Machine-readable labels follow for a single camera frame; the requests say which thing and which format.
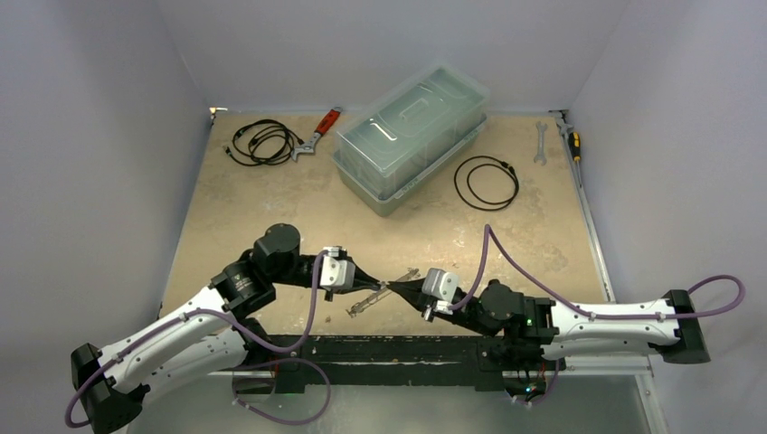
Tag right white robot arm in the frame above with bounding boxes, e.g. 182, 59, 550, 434
389, 279, 711, 368

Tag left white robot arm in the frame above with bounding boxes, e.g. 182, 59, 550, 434
64, 223, 383, 433

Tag clear plastic storage box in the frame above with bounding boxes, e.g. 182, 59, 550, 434
331, 64, 489, 217

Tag silver open-end spanner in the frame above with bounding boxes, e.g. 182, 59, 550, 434
533, 121, 547, 165

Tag yellow black screwdriver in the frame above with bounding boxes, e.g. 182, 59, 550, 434
568, 131, 581, 165

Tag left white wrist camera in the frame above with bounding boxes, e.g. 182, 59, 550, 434
319, 246, 356, 301

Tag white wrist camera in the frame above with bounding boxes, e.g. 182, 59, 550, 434
319, 246, 356, 301
421, 268, 459, 322

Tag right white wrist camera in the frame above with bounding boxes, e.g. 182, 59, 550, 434
421, 268, 459, 322

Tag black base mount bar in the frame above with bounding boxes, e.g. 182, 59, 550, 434
230, 334, 564, 393

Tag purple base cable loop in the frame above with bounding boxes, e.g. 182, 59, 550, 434
232, 359, 332, 427

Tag coiled black cable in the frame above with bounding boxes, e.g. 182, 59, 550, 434
453, 156, 520, 212

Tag tangled black cable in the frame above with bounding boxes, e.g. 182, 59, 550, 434
223, 118, 305, 167

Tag red handled adjustable wrench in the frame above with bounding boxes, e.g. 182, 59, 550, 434
290, 106, 343, 162

